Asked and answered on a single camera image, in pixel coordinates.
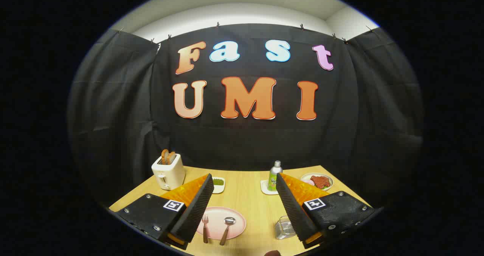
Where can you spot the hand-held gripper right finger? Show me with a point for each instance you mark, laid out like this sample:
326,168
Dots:
293,207

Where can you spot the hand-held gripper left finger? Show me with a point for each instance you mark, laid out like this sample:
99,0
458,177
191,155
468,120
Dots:
196,210

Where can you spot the pink round plate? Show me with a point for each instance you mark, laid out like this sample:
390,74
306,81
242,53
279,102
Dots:
216,225

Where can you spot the pink ham slice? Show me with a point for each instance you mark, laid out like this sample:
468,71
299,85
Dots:
308,181

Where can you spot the white divided bean dish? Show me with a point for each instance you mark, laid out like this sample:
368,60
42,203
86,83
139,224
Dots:
218,188

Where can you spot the white square coaster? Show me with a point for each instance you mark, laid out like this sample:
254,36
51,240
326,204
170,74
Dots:
264,188

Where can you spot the green soda bottle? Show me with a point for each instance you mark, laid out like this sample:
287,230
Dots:
275,177

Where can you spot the brown grilled meat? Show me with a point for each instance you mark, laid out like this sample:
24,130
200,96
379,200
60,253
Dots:
319,181

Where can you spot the cream toaster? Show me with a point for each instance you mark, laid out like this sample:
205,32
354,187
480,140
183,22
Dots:
168,174

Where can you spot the white oval plate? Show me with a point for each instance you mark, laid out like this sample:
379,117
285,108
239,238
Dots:
329,178

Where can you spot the brown toast slice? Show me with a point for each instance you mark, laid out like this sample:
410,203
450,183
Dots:
165,157
172,157

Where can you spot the black backdrop cloth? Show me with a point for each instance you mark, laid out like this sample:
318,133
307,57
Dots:
245,142

